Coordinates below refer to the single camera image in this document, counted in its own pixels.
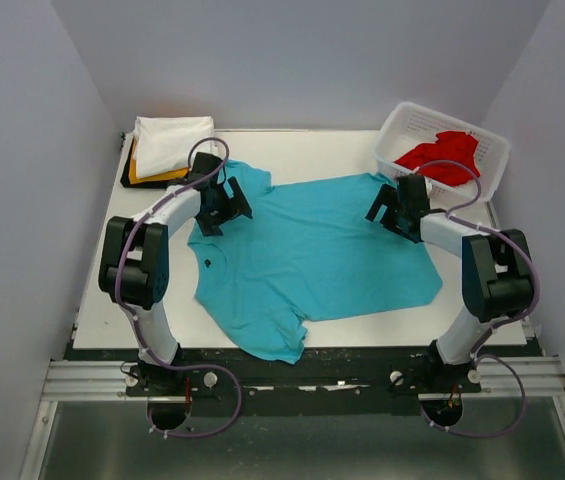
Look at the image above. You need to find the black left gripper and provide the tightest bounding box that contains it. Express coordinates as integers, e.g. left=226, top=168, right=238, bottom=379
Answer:
left=198, top=178, right=251, bottom=237

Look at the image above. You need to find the cyan t shirt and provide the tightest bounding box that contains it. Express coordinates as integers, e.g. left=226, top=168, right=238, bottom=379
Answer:
left=188, top=161, right=443, bottom=364

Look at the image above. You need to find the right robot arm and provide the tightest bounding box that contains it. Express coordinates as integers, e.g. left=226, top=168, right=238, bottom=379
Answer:
left=366, top=174, right=539, bottom=392

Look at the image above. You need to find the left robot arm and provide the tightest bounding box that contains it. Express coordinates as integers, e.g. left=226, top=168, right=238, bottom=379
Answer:
left=98, top=152, right=252, bottom=395

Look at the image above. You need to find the red t shirt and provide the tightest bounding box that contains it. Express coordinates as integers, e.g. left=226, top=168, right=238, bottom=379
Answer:
left=395, top=131, right=480, bottom=187

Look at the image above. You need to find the folded black t shirt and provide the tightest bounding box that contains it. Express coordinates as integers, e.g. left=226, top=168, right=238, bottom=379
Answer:
left=119, top=152, right=186, bottom=190

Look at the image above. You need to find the white plastic basket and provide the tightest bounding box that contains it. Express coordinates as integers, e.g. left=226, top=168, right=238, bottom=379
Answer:
left=372, top=102, right=510, bottom=205

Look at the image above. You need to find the folded white t shirt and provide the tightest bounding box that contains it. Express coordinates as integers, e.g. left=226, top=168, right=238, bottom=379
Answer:
left=133, top=116, right=215, bottom=178

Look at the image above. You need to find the folded yellow t shirt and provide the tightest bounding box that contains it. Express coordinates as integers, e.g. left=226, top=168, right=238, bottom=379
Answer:
left=120, top=140, right=188, bottom=188

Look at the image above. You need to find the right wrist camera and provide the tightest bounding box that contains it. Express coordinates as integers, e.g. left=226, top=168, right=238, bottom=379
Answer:
left=424, top=178, right=433, bottom=197

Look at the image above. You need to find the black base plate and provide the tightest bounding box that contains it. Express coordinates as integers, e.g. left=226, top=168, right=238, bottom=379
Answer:
left=61, top=344, right=513, bottom=419

